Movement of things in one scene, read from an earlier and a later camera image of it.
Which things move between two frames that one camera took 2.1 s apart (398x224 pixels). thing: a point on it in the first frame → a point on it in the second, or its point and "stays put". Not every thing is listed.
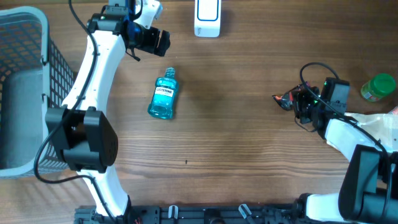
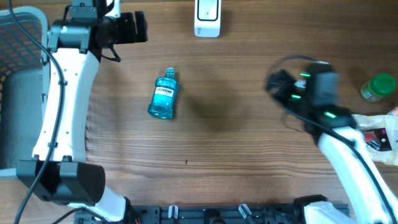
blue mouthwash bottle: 165,96 stays put
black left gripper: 150,45 → 129,36
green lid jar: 378,86 stays put
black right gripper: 299,96 → 288,83
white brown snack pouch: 382,127 stays put
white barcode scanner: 207,18 stays put
